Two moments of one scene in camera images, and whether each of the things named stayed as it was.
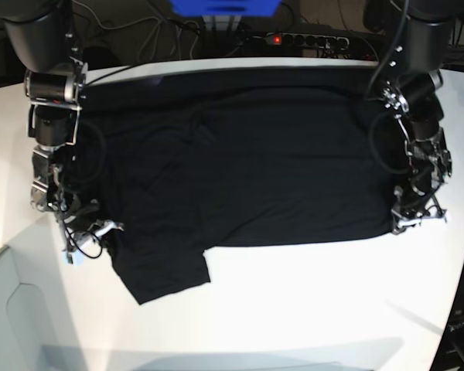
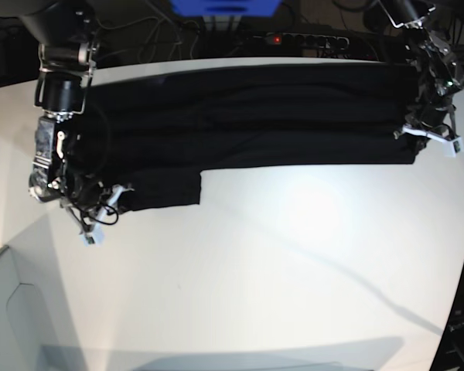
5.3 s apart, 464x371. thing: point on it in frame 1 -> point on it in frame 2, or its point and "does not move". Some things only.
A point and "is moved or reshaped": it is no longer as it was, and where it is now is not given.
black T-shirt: [185, 160] is moved or reshaped
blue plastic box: [225, 8] does not move
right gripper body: [414, 212] -> [442, 133]
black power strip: [305, 40] does not move
